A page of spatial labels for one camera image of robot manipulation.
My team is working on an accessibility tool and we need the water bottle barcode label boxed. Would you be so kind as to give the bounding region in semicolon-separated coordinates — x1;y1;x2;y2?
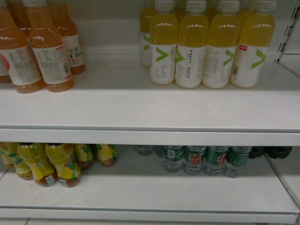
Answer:
163;145;184;173

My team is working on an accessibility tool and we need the water bottle middle back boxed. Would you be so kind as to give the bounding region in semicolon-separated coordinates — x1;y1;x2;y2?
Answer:
183;145;207;175

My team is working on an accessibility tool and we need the orange juice bottle front left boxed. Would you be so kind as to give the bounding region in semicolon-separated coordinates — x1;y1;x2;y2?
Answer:
0;0;45;94

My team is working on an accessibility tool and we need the yellow lemon tea bottle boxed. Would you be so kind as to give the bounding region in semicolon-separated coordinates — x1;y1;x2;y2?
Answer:
0;142;33;180

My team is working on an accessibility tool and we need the lemon tea bottle lower middle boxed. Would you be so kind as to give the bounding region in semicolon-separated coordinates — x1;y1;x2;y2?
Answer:
17;142;58;187

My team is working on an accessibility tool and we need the white upper shelf board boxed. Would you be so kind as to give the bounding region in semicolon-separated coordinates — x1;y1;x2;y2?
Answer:
0;56;300;146

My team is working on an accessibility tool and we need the orange juice bottle C100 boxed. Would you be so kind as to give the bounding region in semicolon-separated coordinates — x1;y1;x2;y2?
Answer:
50;0;86;75

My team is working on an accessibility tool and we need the water bottle far left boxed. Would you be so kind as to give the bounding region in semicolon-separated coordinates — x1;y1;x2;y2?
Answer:
224;146;252;178

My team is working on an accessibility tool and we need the yellow drink bottle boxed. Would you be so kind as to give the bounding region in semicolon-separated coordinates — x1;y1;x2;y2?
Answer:
150;0;178;85
175;0;209;88
202;0;240;89
230;0;277;88

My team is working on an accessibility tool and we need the orange juice bottle front middle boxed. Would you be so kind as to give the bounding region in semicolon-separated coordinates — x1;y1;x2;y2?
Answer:
23;0;74;92

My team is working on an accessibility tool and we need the water bottle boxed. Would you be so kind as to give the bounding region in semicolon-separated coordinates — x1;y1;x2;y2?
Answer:
183;145;207;175
204;146;229;176
224;146;252;178

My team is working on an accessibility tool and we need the water bottle right back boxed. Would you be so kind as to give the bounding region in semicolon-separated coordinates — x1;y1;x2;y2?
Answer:
204;146;229;176

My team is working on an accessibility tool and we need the white metal shelf board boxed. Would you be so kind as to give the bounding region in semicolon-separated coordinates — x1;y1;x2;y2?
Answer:
0;158;300;224

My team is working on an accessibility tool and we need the lemon tea bottle lower right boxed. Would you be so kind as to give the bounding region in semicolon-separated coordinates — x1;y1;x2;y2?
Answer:
45;143;82;188

